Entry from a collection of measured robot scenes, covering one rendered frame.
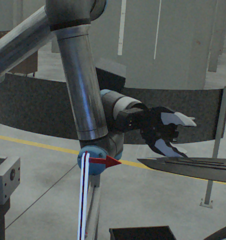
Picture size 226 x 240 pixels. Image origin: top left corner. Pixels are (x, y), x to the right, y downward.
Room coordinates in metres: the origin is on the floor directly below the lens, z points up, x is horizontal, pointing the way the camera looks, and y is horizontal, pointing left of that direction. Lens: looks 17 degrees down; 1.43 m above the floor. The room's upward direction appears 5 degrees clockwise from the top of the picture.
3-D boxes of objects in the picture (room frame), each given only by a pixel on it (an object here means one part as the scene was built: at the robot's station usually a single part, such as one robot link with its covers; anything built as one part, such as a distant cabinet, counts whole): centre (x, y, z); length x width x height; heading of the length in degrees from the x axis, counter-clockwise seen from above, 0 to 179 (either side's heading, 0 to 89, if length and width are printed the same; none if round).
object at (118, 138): (0.94, 0.00, 1.08); 0.11 x 0.08 x 0.11; 166
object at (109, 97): (0.96, 0.00, 1.17); 0.11 x 0.08 x 0.09; 36
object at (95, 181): (1.10, 0.04, 0.96); 0.03 x 0.03 x 0.20; 88
